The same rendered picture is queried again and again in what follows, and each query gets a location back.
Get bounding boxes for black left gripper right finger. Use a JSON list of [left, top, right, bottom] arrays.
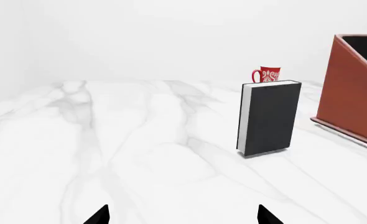
[[258, 203, 284, 224]]

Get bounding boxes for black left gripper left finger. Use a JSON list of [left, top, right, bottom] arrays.
[[83, 203, 111, 224]]

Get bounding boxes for black hardcover book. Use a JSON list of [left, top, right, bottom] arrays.
[[236, 79, 302, 157]]

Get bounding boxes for brown leather caddy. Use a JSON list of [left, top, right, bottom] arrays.
[[310, 34, 367, 151]]

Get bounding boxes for red patterned mug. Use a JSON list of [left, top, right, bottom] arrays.
[[251, 65, 282, 84]]

